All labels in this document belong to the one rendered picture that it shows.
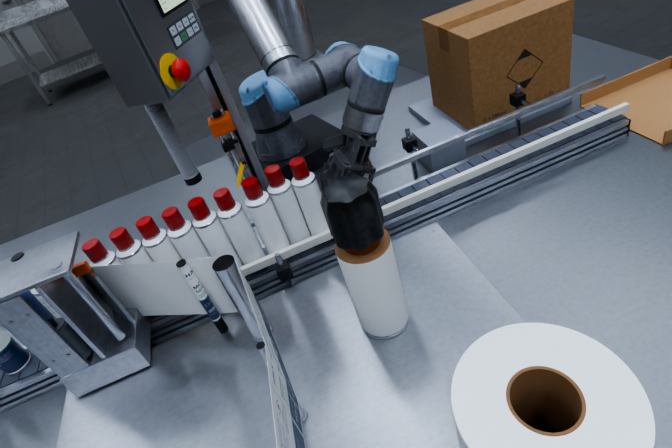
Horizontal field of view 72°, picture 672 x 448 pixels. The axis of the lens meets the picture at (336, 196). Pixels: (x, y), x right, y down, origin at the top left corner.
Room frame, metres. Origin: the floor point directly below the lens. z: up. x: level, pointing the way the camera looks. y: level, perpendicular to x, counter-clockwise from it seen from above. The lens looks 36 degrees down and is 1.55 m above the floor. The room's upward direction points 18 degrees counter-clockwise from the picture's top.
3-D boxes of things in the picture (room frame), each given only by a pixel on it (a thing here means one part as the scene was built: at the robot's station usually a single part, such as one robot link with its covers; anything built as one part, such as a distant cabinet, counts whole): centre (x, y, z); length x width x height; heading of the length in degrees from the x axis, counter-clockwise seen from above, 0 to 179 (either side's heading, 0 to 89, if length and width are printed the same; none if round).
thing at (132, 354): (0.64, 0.51, 1.01); 0.14 x 0.13 x 0.26; 99
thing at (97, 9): (0.86, 0.22, 1.38); 0.17 x 0.10 x 0.19; 154
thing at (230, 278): (0.58, 0.21, 0.97); 0.05 x 0.05 x 0.19
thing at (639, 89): (0.94, -0.88, 0.85); 0.30 x 0.26 x 0.04; 99
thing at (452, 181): (0.80, -0.19, 0.91); 1.07 x 0.01 x 0.02; 99
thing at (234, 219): (0.77, 0.21, 0.98); 0.05 x 0.05 x 0.20
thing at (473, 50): (1.18, -0.54, 0.99); 0.30 x 0.24 x 0.27; 98
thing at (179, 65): (0.79, 0.19, 1.33); 0.04 x 0.03 x 0.04; 154
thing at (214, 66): (0.93, 0.17, 1.17); 0.04 x 0.04 x 0.67; 9
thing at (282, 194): (0.80, 0.11, 0.98); 0.05 x 0.05 x 0.20
